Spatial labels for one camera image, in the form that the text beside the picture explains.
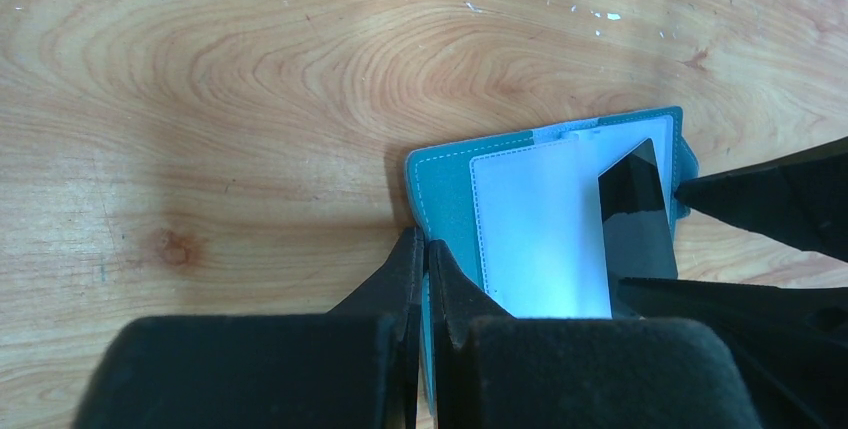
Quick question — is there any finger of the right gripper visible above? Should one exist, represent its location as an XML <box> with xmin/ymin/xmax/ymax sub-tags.
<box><xmin>675</xmin><ymin>138</ymin><xmax>847</xmax><ymax>262</ymax></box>
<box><xmin>616</xmin><ymin>278</ymin><xmax>847</xmax><ymax>428</ymax></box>

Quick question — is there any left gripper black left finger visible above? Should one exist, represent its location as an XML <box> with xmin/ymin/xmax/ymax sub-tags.
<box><xmin>73</xmin><ymin>227</ymin><xmax>425</xmax><ymax>428</ymax></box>

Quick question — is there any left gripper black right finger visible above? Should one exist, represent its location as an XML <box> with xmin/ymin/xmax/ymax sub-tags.
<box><xmin>427</xmin><ymin>240</ymin><xmax>760</xmax><ymax>428</ymax></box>

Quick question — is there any blue leather card holder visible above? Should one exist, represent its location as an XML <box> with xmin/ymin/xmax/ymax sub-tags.
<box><xmin>404</xmin><ymin>105</ymin><xmax>701</xmax><ymax>414</ymax></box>

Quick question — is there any silver card with black stripe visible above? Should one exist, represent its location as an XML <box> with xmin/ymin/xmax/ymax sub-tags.
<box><xmin>598</xmin><ymin>139</ymin><xmax>678</xmax><ymax>319</ymax></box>

